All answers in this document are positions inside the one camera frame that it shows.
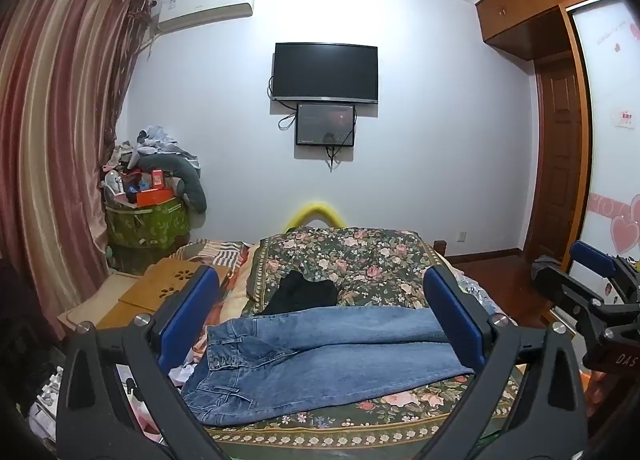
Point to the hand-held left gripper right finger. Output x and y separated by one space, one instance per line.
452 311

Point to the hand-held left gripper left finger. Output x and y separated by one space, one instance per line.
192 301

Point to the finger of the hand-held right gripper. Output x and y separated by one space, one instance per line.
562 290
592 258

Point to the blue denim pants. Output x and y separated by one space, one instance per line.
325 365

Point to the grey clothing on floor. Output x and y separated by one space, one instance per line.
545 267

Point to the wooden lap desk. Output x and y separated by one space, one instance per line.
155 285

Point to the striped orange blanket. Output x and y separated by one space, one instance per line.
225 255

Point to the green floral storage box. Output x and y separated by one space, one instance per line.
145 227

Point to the black folded garment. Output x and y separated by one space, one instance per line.
300 295

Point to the red box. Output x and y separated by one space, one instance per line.
155 197

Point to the green floral blanket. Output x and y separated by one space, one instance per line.
350 260

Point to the wardrobe door with hearts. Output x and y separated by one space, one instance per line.
612 140

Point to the yellow curved cushion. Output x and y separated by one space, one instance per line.
315 210

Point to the pile of clothes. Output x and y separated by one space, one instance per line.
150 140

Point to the striped pink curtain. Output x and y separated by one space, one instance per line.
55 140

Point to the white air conditioner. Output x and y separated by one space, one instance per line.
205 5

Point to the small wall monitor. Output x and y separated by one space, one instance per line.
325 122

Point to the black wall television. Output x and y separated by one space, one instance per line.
325 71

